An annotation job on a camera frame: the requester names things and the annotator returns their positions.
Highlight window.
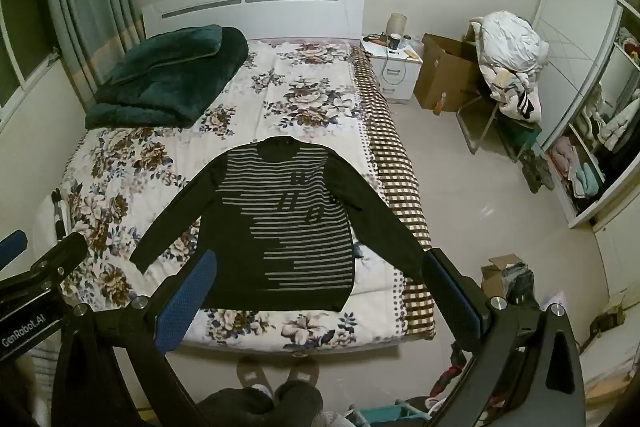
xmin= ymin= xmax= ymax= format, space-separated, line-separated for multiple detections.
xmin=0 ymin=0 xmax=66 ymax=122

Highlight grey slipper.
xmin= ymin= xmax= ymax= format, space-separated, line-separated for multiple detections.
xmin=285 ymin=357 xmax=321 ymax=390
xmin=236 ymin=356 xmax=275 ymax=395

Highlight large brown cardboard box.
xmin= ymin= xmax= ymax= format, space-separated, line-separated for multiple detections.
xmin=414 ymin=33 xmax=483 ymax=114

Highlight teal folded clothes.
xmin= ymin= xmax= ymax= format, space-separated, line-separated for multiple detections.
xmin=570 ymin=164 xmax=602 ymax=198

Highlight small open cardboard box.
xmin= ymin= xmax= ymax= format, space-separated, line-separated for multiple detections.
xmin=481 ymin=254 xmax=542 ymax=309

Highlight dark green folded blanket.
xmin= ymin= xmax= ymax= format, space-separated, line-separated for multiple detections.
xmin=85 ymin=24 xmax=249 ymax=130

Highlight black grey striped sweater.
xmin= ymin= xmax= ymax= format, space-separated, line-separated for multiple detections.
xmin=129 ymin=137 xmax=433 ymax=313

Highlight hanging white clothes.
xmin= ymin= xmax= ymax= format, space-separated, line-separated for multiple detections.
xmin=585 ymin=87 xmax=640 ymax=148

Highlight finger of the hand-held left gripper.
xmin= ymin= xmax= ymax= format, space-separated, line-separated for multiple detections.
xmin=0 ymin=229 xmax=28 ymax=264
xmin=0 ymin=232 xmax=89 ymax=295

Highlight white nightstand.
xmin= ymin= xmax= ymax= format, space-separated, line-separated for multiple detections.
xmin=361 ymin=34 xmax=425 ymax=104

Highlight red cloth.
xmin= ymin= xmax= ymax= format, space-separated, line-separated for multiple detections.
xmin=431 ymin=344 xmax=482 ymax=400

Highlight pink folded clothes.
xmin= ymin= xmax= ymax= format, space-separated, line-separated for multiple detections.
xmin=549 ymin=138 xmax=577 ymax=182

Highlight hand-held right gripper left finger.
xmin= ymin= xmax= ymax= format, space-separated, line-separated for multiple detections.
xmin=52 ymin=251 xmax=218 ymax=427

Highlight green folding chair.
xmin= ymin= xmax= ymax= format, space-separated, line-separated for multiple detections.
xmin=457 ymin=96 xmax=544 ymax=164

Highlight teal rack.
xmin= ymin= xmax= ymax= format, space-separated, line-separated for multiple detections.
xmin=350 ymin=398 xmax=437 ymax=422

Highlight brown checkered bed cover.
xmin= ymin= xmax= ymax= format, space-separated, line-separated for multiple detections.
xmin=350 ymin=46 xmax=437 ymax=341

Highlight person's dark trouser legs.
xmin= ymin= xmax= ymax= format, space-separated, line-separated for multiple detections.
xmin=197 ymin=379 xmax=326 ymax=427

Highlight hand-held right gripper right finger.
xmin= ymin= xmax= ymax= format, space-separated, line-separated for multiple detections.
xmin=421 ymin=248 xmax=586 ymax=427

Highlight white wardrobe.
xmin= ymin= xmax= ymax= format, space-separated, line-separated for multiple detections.
xmin=532 ymin=0 xmax=640 ymax=229

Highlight pile of white clothes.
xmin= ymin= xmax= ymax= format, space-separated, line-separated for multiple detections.
xmin=470 ymin=11 xmax=550 ymax=124

